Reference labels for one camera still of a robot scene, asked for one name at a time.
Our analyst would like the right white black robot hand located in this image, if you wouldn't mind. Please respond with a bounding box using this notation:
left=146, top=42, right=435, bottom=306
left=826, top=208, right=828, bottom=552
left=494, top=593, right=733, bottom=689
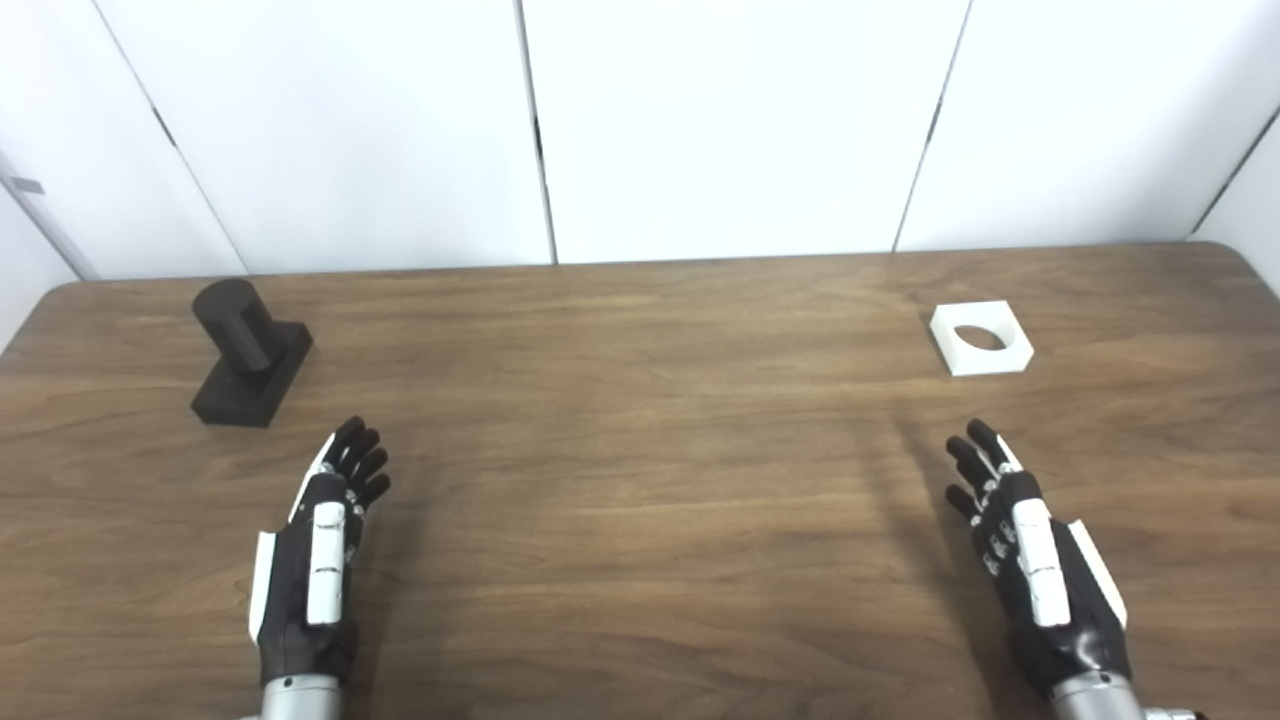
left=945, top=418, right=1133, bottom=697

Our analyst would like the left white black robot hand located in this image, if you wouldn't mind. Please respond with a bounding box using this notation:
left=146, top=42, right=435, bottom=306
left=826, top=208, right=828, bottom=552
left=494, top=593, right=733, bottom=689
left=248, top=416, right=393, bottom=691

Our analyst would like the white square piece with hole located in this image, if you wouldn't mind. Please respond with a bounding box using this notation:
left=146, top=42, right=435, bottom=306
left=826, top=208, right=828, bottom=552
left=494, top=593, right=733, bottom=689
left=929, top=300, right=1035, bottom=378

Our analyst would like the black peg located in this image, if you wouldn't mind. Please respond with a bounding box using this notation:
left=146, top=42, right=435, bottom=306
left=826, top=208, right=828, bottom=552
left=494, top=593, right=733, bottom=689
left=190, top=278, right=314, bottom=429

